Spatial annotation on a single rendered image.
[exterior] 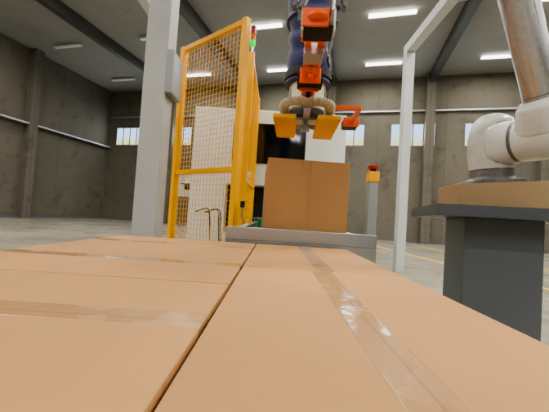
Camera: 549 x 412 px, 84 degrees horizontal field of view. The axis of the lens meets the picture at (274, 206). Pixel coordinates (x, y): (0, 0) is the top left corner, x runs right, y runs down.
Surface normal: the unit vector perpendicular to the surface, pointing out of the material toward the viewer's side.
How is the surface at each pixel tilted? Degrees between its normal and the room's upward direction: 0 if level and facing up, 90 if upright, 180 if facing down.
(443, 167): 90
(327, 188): 90
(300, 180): 90
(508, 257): 90
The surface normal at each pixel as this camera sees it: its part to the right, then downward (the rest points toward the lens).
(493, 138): -0.89, -0.09
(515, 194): -0.25, -0.04
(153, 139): 0.00, -0.04
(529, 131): -0.88, 0.32
